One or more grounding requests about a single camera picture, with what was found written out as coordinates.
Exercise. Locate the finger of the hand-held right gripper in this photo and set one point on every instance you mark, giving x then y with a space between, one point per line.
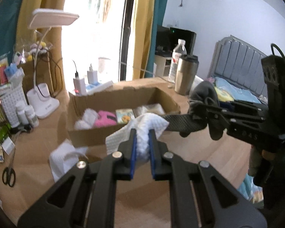
239 109
218 123

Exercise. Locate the red can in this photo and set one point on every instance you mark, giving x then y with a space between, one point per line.
0 74

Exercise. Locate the clear plastic bag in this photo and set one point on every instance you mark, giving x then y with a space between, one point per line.
148 110

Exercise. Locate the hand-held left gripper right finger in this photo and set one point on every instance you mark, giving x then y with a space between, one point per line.
152 154

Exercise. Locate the black scissors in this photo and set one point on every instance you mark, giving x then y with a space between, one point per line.
9 177

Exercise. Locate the grey bed headboard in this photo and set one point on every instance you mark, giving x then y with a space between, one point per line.
239 61

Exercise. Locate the steel tumbler with black lid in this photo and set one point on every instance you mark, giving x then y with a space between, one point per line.
186 76

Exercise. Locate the small white box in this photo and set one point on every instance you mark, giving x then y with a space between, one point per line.
9 146

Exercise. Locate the person's right hand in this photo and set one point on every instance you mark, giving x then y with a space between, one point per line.
267 154

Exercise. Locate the white pill bottle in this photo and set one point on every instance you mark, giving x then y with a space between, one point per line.
21 114
32 116

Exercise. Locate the blue bedding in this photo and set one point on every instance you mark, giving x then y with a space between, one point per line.
244 93

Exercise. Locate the teal curtain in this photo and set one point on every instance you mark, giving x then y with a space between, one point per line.
4 16
160 9

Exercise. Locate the pink plush pouch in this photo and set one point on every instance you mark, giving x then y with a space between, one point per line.
104 119

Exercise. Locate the white plastic basket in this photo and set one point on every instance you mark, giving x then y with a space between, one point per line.
10 104

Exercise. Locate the hanging laundry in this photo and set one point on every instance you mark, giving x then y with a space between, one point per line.
102 0

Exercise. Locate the patterned small packet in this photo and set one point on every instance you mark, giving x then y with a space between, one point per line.
125 116

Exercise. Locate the white desk lamp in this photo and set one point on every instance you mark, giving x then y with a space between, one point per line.
54 16

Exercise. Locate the black door frame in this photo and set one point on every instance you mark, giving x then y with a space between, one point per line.
128 28

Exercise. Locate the clear water bottle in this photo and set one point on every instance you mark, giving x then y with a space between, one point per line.
177 61

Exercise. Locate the white waffle paper towel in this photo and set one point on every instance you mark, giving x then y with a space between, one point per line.
142 128
64 156

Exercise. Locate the cardboard box of plush toys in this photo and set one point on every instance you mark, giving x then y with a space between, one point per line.
33 73

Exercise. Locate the yellow soft cloth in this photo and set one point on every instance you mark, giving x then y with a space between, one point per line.
225 95

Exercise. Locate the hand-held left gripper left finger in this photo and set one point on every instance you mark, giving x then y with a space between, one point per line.
132 154

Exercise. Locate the white small cabinet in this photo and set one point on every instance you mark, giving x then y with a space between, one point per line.
161 65

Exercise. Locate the white cotton pad packet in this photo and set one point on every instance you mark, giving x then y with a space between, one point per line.
90 114
82 124

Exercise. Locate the grey sock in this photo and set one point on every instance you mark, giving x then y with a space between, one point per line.
204 92

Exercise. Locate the white power strip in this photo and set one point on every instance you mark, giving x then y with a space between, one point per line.
97 87

